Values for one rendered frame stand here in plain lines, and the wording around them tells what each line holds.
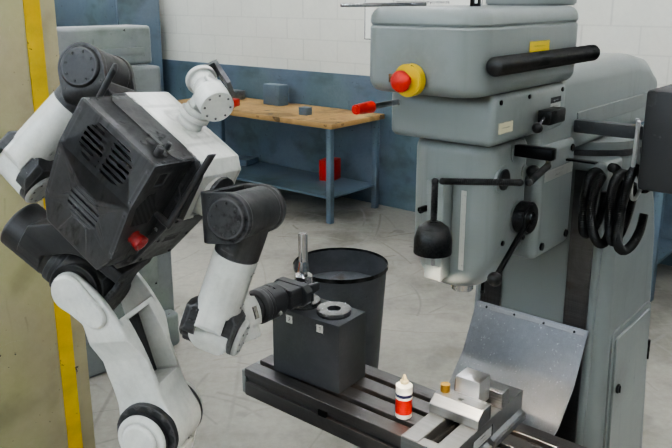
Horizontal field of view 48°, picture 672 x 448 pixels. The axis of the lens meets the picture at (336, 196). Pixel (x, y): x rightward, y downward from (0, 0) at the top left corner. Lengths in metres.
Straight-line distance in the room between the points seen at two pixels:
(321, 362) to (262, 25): 6.19
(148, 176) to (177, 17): 7.60
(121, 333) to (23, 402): 1.52
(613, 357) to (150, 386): 1.18
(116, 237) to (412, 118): 0.62
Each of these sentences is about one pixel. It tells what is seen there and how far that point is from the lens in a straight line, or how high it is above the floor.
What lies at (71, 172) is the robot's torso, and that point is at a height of 1.59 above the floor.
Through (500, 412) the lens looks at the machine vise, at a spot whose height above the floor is 1.00.
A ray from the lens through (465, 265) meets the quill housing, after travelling 1.59.
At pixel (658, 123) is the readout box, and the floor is 1.66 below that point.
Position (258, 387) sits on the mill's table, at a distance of 2.11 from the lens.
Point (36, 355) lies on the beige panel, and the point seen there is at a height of 0.61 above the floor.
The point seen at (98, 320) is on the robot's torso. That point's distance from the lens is 1.66.
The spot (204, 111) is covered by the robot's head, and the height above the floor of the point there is 1.70.
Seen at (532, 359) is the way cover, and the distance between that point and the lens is 2.08.
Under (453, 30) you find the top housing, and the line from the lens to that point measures 1.37.
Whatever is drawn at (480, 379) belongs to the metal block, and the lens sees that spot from 1.77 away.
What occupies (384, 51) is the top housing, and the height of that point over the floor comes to 1.81.
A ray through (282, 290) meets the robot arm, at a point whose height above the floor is 1.20.
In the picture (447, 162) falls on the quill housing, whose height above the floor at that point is 1.58.
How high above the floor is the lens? 1.91
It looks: 15 degrees down
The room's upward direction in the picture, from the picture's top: straight up
